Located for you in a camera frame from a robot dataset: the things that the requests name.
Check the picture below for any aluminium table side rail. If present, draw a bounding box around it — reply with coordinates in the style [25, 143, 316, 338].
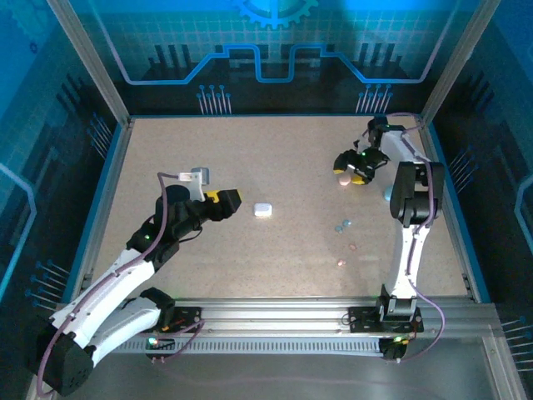
[419, 118, 480, 301]
[68, 117, 134, 301]

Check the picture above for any thin black left gripper cable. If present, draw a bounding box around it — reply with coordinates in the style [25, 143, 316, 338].
[177, 224, 206, 243]

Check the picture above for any black controller box with light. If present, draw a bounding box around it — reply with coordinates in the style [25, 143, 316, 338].
[144, 336, 177, 364]
[381, 335, 408, 363]

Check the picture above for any aluminium frame beam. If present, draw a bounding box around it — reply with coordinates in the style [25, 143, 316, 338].
[478, 332, 530, 400]

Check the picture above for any slotted grey cable duct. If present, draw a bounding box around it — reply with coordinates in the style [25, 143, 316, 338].
[89, 336, 386, 356]

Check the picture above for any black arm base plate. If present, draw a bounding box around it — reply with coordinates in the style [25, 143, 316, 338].
[160, 306, 205, 334]
[347, 306, 425, 334]

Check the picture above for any aluminium frame post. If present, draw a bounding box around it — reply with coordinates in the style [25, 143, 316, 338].
[45, 0, 133, 128]
[419, 0, 501, 123]

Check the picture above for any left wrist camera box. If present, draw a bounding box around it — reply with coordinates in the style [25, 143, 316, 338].
[177, 167, 212, 202]

